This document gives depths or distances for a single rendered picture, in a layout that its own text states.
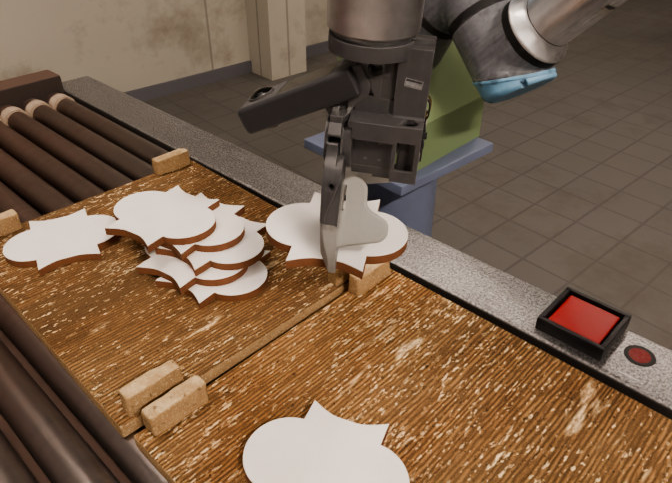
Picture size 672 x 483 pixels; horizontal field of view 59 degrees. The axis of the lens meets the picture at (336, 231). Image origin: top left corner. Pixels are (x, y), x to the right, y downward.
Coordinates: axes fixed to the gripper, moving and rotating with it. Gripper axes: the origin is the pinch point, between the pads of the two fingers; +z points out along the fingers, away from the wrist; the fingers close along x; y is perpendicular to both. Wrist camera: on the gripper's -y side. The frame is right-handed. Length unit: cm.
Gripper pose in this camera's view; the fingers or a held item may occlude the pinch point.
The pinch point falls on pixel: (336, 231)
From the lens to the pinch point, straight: 59.7
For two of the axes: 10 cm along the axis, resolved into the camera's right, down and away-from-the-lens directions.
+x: 1.9, -5.7, 8.0
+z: -0.5, 8.1, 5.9
